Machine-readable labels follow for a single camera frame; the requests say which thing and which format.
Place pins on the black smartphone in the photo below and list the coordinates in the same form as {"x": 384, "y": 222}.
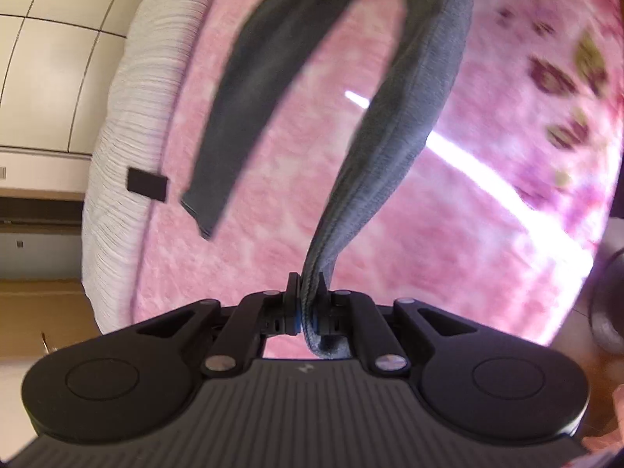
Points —
{"x": 147, "y": 184}

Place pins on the pink rose blanket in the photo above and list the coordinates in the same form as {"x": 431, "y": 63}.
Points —
{"x": 460, "y": 152}

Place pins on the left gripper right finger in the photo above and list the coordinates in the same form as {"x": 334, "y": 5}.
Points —
{"x": 348, "y": 324}

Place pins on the white wardrobe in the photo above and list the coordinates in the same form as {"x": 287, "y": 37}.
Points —
{"x": 58, "y": 58}

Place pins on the striped white rolled quilt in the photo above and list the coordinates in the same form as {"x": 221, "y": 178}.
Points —
{"x": 140, "y": 105}

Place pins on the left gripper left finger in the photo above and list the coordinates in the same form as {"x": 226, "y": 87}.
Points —
{"x": 247, "y": 326}

